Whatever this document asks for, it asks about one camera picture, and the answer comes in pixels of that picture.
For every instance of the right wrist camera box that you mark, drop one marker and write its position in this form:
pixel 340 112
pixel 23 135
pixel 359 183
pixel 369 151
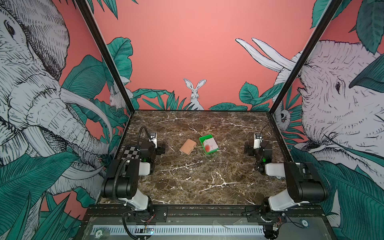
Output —
pixel 257 140

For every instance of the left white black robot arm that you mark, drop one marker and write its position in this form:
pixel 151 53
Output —
pixel 122 178

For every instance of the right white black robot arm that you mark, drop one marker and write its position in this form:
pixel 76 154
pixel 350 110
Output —
pixel 303 182

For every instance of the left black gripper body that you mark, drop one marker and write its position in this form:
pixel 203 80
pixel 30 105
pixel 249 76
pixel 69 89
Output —
pixel 159 149

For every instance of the white slotted cable duct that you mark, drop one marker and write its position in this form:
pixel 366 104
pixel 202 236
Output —
pixel 168 230

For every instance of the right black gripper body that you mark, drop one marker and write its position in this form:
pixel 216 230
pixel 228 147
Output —
pixel 250 149

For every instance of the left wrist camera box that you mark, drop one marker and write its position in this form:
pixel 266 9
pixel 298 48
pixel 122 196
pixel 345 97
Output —
pixel 153 139

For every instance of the left black frame post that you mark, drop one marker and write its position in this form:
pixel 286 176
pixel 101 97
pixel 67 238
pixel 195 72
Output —
pixel 85 10

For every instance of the black front mounting rail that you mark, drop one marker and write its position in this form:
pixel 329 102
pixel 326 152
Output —
pixel 164 213

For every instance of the white red credit card stack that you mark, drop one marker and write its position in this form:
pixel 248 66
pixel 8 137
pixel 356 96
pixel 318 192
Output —
pixel 210 145

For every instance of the black frame post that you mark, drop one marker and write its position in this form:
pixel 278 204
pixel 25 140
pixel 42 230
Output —
pixel 85 10
pixel 324 21

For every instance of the green plastic tray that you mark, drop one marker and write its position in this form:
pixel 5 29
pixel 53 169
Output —
pixel 201 139

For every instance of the right black frame post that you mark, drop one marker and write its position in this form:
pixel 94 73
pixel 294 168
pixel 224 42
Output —
pixel 324 21

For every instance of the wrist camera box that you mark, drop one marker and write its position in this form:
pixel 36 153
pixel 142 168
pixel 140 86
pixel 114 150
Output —
pixel 153 139
pixel 257 140

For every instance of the black white checkerboard plate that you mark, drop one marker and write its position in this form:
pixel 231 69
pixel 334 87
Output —
pixel 131 152

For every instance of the pink leather card holder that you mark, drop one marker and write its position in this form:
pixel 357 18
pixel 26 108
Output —
pixel 188 146

